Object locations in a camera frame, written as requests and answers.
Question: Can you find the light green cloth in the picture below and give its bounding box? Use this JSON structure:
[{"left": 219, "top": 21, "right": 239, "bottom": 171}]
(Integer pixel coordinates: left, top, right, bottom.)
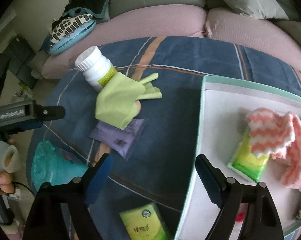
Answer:
[{"left": 95, "top": 72, "right": 162, "bottom": 129}]

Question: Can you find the person's left hand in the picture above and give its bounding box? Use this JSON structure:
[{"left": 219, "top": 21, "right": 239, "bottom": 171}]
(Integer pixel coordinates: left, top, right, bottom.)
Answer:
[{"left": 0, "top": 137, "right": 22, "bottom": 194}]

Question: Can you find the teal heart case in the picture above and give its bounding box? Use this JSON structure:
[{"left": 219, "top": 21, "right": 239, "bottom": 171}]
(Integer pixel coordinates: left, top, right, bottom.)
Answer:
[{"left": 31, "top": 140, "right": 89, "bottom": 190}]

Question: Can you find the blue plaid blanket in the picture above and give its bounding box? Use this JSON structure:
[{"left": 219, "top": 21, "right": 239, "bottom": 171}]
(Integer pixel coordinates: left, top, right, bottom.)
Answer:
[{"left": 26, "top": 37, "right": 301, "bottom": 239}]

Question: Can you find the pink white knitted cloth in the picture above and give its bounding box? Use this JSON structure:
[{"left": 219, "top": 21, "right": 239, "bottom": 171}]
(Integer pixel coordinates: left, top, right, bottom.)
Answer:
[{"left": 246, "top": 108, "right": 301, "bottom": 190}]

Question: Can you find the white tray box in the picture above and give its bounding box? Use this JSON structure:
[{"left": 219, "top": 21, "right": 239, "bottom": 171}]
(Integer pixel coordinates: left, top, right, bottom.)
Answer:
[{"left": 174, "top": 75, "right": 301, "bottom": 240}]

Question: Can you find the white pill bottle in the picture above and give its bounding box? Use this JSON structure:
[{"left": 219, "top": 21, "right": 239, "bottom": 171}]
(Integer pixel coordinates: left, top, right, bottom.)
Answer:
[{"left": 75, "top": 46, "right": 117, "bottom": 92}]

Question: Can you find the blue patterned pillow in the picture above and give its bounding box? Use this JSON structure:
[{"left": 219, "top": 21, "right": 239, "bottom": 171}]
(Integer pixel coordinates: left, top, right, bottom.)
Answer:
[{"left": 48, "top": 14, "right": 96, "bottom": 55}]

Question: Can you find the dark teal cloth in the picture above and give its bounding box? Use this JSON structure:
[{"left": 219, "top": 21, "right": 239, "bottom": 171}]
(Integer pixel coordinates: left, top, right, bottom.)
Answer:
[{"left": 61, "top": 0, "right": 109, "bottom": 19}]

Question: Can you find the pink seat cushion right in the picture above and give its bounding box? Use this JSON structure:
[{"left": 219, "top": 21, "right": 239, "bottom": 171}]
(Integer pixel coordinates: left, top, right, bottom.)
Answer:
[{"left": 204, "top": 8, "right": 301, "bottom": 71}]

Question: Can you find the pink seat cushion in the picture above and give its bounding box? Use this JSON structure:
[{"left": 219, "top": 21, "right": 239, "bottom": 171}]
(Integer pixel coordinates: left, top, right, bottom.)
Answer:
[
  {"left": 204, "top": 8, "right": 301, "bottom": 71},
  {"left": 41, "top": 4, "right": 206, "bottom": 79}
]

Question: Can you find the pink seat cushion left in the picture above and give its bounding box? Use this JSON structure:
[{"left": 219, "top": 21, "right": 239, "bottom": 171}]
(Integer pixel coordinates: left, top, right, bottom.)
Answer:
[{"left": 41, "top": 4, "right": 206, "bottom": 79}]

